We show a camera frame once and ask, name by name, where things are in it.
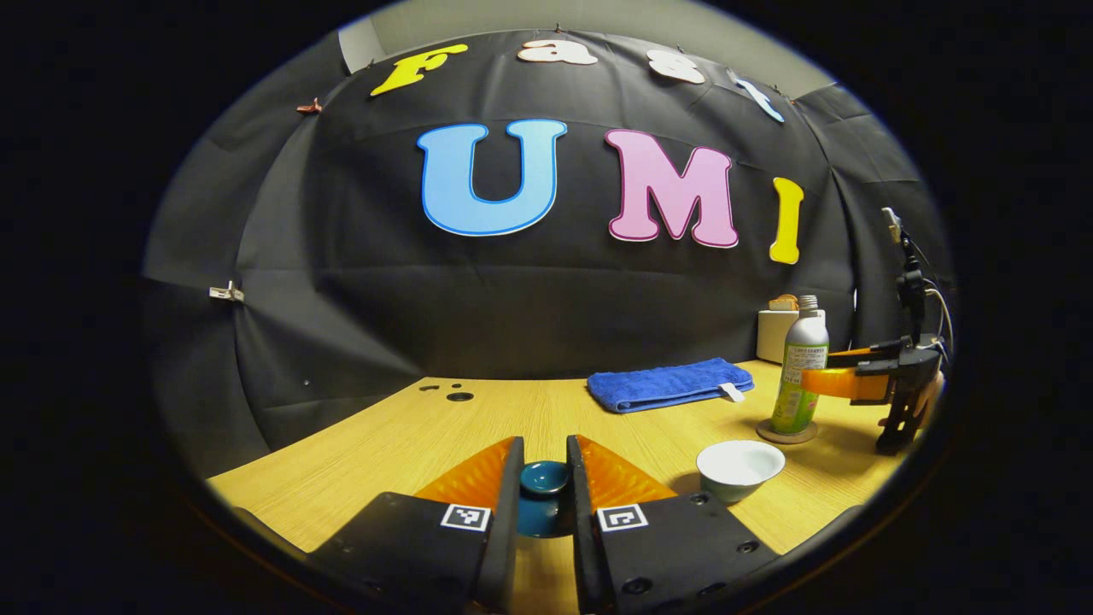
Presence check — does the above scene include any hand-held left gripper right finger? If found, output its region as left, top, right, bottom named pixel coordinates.
left=566, top=434, right=780, bottom=614

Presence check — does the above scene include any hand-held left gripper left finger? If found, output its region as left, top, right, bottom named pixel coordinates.
left=307, top=436, right=525, bottom=614

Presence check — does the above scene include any silver green-label water bottle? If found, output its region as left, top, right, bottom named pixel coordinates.
left=770, top=296, right=830, bottom=435

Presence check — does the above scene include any dark teal teacup lid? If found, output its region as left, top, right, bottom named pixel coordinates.
left=517, top=460, right=575, bottom=539

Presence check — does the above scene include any round brown coaster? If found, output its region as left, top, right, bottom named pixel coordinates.
left=757, top=419, right=819, bottom=445

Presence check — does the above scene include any white teacup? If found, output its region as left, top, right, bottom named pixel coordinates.
left=696, top=440, right=786, bottom=505

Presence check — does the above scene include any folded blue towel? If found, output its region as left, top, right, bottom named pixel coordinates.
left=587, top=357, right=755, bottom=414

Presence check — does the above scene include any black backdrop cloth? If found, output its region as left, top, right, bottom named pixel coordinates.
left=141, top=30, right=953, bottom=479

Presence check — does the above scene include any black camera stand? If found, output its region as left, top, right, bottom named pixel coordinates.
left=882, top=208, right=954, bottom=351

